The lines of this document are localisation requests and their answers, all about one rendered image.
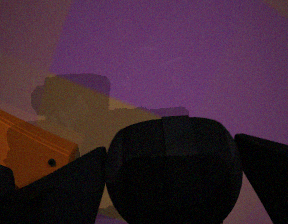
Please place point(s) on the dark grey switch controller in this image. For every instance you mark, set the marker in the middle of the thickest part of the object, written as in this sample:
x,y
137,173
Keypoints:
x,y
174,170

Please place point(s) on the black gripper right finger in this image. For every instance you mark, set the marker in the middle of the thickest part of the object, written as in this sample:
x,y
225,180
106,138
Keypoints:
x,y
265,165

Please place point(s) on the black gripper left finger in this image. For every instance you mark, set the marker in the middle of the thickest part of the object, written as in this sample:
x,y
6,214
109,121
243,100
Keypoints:
x,y
70,195

